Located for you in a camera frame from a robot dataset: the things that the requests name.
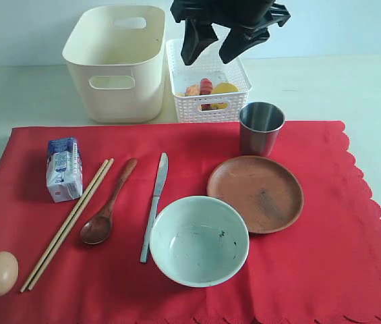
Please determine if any cream plastic bin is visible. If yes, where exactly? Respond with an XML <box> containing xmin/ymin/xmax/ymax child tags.
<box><xmin>62</xmin><ymin>5</ymin><xmax>165</xmax><ymax>123</ymax></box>

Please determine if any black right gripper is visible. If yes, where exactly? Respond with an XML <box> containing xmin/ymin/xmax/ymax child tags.
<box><xmin>171</xmin><ymin>0</ymin><xmax>291</xmax><ymax>65</ymax></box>

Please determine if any yellow lemon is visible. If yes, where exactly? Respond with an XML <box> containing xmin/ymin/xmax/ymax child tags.
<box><xmin>210</xmin><ymin>82</ymin><xmax>239</xmax><ymax>110</ymax></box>

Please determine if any pale green bowl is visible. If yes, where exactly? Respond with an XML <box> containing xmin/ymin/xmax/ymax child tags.
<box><xmin>149</xmin><ymin>196</ymin><xmax>250</xmax><ymax>288</ymax></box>

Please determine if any stainless steel cup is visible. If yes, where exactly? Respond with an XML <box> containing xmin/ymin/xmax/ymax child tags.
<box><xmin>238</xmin><ymin>102</ymin><xmax>285</xmax><ymax>157</ymax></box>

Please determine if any red scalloped table cloth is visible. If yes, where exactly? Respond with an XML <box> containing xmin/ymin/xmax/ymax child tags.
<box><xmin>0</xmin><ymin>121</ymin><xmax>381</xmax><ymax>323</ymax></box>

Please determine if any silver table knife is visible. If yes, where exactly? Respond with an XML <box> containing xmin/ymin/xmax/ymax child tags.
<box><xmin>140</xmin><ymin>153</ymin><xmax>169</xmax><ymax>263</ymax></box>

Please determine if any brown wooden spoon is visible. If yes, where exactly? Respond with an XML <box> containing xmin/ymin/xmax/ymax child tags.
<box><xmin>80</xmin><ymin>158</ymin><xmax>138</xmax><ymax>245</ymax></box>

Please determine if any blue white milk carton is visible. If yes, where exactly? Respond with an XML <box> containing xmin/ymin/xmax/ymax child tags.
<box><xmin>46</xmin><ymin>137</ymin><xmax>84</xmax><ymax>203</ymax></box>

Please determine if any white woven plastic basket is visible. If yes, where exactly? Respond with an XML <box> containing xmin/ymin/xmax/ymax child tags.
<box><xmin>166</xmin><ymin>39</ymin><xmax>252</xmax><ymax>123</ymax></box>

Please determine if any brown round plate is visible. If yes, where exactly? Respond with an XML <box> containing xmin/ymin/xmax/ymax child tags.
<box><xmin>206</xmin><ymin>155</ymin><xmax>304</xmax><ymax>234</ymax></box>

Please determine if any fried chicken nugget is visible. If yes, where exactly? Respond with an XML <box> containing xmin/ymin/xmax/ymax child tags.
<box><xmin>185</xmin><ymin>84</ymin><xmax>200</xmax><ymax>97</ymax></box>

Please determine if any red sausage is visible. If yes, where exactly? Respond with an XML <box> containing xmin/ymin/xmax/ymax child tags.
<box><xmin>200</xmin><ymin>78</ymin><xmax>213</xmax><ymax>111</ymax></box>

